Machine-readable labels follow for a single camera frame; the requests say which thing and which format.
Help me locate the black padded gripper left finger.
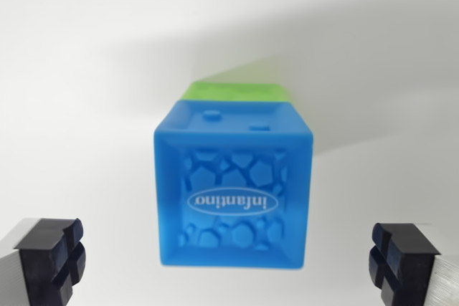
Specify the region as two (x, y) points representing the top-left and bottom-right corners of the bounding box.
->
(0, 216), (87, 306)

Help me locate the black padded gripper right finger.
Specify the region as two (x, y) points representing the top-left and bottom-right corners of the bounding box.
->
(368, 222), (459, 306)

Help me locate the blue soft toy cube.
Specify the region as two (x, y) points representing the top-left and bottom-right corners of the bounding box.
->
(153, 100), (316, 271)

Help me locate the green soft toy cube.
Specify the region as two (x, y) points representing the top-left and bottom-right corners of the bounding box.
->
(180, 82), (295, 103)

